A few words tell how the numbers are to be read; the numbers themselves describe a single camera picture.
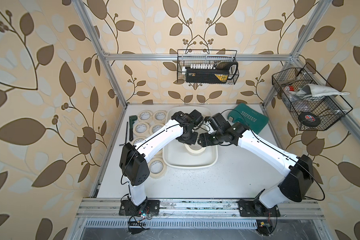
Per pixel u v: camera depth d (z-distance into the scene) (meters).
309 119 0.72
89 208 0.76
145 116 1.13
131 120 1.10
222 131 0.60
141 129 1.06
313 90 0.63
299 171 0.42
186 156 0.78
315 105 0.72
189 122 0.56
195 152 0.76
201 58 0.91
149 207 0.74
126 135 1.02
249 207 0.73
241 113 1.08
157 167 0.88
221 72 0.84
